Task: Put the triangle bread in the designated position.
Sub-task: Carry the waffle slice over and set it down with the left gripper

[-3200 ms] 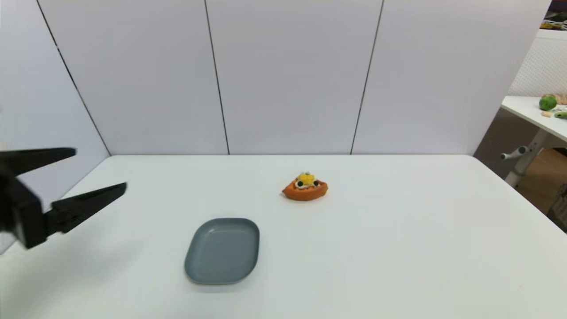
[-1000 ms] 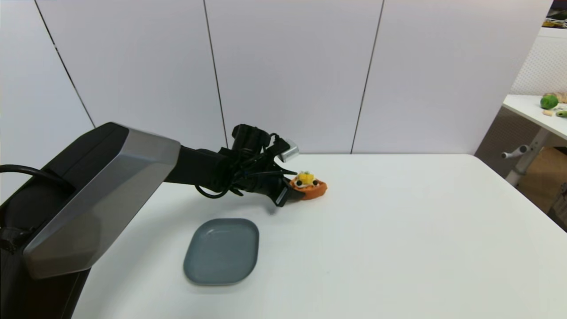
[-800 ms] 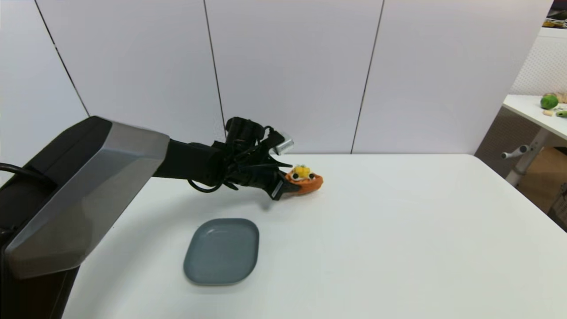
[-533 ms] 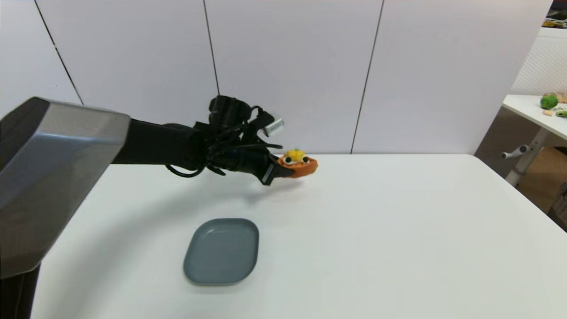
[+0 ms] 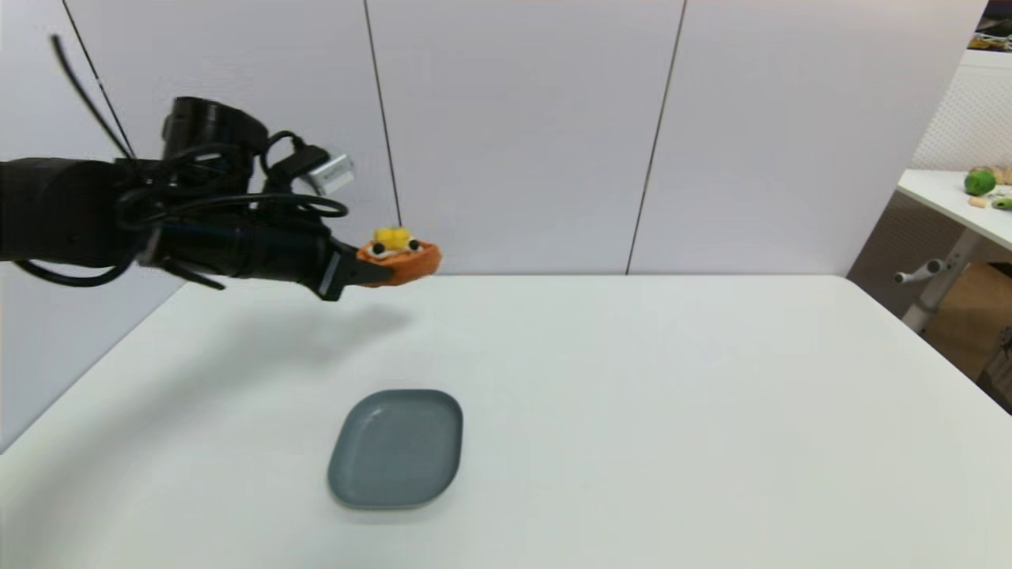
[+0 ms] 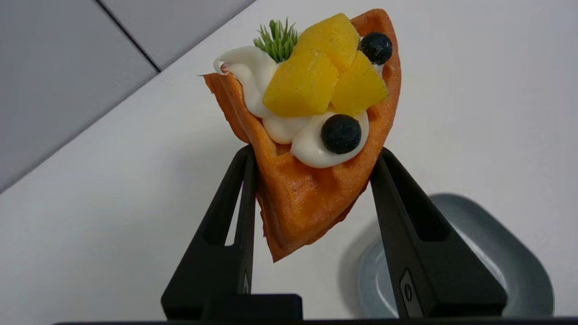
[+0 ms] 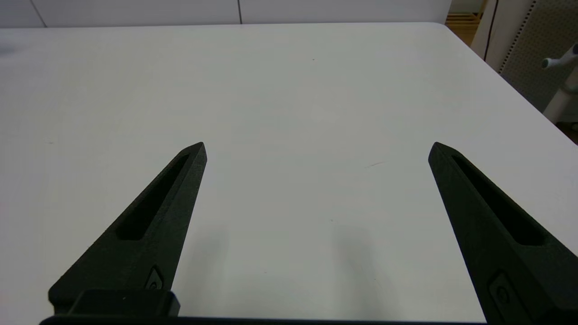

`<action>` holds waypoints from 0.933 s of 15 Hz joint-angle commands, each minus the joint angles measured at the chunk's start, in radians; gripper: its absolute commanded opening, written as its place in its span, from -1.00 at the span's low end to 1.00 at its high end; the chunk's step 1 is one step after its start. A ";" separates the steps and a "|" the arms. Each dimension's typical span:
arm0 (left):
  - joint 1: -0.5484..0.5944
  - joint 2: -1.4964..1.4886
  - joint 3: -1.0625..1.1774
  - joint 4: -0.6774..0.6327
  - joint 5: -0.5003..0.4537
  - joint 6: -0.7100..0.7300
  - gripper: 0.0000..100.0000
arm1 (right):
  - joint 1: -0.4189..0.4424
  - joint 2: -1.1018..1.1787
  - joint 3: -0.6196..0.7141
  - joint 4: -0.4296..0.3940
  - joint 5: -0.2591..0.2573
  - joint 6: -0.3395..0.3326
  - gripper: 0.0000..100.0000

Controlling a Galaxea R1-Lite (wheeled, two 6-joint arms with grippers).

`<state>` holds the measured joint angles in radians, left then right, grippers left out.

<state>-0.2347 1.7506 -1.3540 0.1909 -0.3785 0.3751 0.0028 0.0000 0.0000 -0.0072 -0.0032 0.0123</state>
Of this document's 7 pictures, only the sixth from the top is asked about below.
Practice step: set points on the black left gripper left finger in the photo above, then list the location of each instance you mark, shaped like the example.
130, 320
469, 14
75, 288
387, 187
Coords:
216, 271

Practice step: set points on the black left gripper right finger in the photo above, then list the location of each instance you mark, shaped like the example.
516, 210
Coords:
433, 271

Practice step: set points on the orange triangle waffle bread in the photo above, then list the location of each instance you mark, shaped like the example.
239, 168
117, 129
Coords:
307, 198

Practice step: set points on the grey rounded rectangular plate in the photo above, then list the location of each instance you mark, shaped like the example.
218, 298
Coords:
519, 271

